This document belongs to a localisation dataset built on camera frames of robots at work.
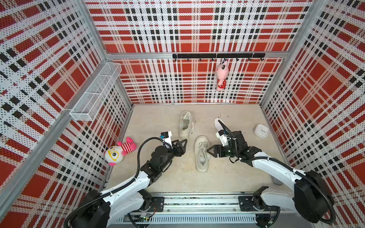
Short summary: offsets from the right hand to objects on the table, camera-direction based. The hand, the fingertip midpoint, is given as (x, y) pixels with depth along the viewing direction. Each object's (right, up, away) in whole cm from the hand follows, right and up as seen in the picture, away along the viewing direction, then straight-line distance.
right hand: (213, 150), depth 82 cm
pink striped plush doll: (-59, -3, +2) cm, 59 cm away
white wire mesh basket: (-79, +26, +7) cm, 84 cm away
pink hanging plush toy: (+7, +51, +9) cm, 52 cm away
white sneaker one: (-16, +14, +22) cm, 31 cm away
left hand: (-16, +6, -2) cm, 18 cm away
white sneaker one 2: (-6, -4, +2) cm, 8 cm away
